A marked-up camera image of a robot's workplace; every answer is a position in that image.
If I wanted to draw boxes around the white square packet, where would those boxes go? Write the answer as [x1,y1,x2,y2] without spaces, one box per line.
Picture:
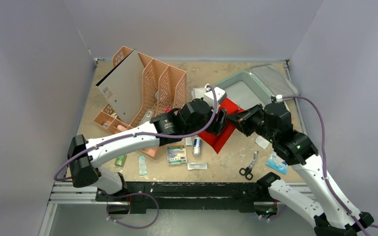
[255,136,270,149]

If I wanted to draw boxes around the red first aid pouch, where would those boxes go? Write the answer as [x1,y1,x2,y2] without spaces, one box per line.
[198,98,244,154]

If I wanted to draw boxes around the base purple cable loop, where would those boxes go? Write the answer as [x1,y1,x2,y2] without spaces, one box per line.
[106,190,162,230]

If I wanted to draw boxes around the blue white bandage roll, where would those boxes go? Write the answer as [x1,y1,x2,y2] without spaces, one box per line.
[193,136,202,156]

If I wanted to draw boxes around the teal printed plaster packet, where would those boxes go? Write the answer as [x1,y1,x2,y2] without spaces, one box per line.
[138,155,147,176]

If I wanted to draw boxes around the mint green storage case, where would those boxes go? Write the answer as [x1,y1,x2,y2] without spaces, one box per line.
[216,64,300,110]

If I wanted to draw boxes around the green orange dressing packet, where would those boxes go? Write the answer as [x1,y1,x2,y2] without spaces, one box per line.
[166,145,187,165]

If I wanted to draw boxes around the black table front rail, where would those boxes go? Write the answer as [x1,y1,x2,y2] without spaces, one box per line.
[50,180,314,216]

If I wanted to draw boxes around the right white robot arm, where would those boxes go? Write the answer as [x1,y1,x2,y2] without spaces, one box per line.
[226,103,374,236]

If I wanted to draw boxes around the grey folder board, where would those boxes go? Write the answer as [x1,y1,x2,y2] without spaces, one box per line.
[96,46,144,124]

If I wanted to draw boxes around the blue wipes packet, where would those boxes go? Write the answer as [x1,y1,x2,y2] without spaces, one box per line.
[266,151,289,175]

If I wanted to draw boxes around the clear packet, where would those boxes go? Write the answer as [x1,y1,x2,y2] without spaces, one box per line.
[187,162,208,170]

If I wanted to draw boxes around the white gauze pad packet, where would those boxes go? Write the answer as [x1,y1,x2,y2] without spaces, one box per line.
[191,87,209,100]

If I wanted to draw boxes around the black handled scissors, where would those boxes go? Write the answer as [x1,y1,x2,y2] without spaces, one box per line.
[239,150,259,180]

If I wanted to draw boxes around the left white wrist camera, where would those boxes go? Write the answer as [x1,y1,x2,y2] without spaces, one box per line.
[201,84,227,107]

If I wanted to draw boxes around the white bandage strip packet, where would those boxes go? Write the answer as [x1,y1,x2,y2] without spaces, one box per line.
[185,137,193,146]

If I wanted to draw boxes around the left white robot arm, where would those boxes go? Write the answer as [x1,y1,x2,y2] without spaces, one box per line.
[67,98,224,201]

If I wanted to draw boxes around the pink plastic desk organizer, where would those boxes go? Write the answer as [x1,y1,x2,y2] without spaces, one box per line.
[93,46,188,159]

